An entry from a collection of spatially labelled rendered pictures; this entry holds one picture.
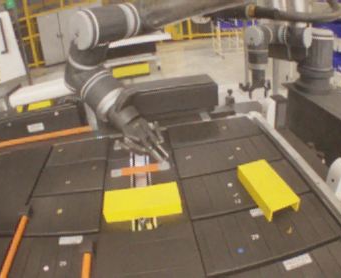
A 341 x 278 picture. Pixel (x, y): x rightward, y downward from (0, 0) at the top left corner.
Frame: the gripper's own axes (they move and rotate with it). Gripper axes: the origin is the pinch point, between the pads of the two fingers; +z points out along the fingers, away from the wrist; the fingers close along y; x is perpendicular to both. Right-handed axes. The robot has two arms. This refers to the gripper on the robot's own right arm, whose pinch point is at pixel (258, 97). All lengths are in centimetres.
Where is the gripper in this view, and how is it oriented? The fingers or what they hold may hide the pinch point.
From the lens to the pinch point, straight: 144.0
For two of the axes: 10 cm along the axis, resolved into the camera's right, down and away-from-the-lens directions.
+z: 1.0, 8.7, 4.8
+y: 9.8, -1.7, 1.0
